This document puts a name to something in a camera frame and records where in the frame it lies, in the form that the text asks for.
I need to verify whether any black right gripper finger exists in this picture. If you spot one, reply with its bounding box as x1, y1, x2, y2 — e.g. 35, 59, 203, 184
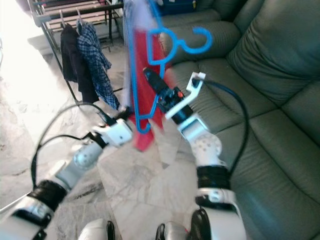
142, 68, 173, 102

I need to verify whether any blue plastic hanger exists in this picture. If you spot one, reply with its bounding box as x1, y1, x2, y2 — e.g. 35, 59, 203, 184
125, 0, 213, 136

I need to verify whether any red garment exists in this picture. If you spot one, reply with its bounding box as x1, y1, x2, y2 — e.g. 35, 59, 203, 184
122, 0, 168, 153

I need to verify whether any blue plaid shirt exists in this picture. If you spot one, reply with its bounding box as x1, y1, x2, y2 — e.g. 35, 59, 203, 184
77, 22, 121, 111

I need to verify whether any black hanging garment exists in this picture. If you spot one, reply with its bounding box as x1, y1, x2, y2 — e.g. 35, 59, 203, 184
60, 24, 98, 104

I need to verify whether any blue storage bag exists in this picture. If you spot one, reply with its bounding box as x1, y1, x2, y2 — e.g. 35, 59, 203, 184
157, 0, 201, 16

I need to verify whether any black drying rack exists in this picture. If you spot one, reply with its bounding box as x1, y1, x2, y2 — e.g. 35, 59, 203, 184
27, 0, 126, 103

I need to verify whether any green leather sofa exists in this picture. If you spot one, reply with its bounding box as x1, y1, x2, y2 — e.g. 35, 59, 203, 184
110, 0, 320, 240

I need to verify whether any robot left leg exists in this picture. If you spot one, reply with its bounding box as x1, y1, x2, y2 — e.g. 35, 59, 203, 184
77, 218, 115, 240

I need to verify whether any robot leg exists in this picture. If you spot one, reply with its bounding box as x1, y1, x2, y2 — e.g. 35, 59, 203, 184
155, 221, 191, 240
77, 218, 115, 240

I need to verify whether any robot right leg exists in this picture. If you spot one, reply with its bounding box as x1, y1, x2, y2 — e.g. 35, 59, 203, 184
155, 221, 191, 240

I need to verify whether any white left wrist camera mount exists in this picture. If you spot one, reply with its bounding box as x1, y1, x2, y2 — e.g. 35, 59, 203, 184
101, 118, 134, 148

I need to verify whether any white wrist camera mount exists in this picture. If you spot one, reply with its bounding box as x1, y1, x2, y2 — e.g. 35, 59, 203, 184
101, 118, 134, 148
164, 71, 206, 123

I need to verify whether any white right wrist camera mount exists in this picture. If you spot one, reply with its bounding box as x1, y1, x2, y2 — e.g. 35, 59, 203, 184
164, 71, 206, 123

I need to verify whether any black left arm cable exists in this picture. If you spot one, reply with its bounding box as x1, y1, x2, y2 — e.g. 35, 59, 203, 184
30, 102, 116, 191

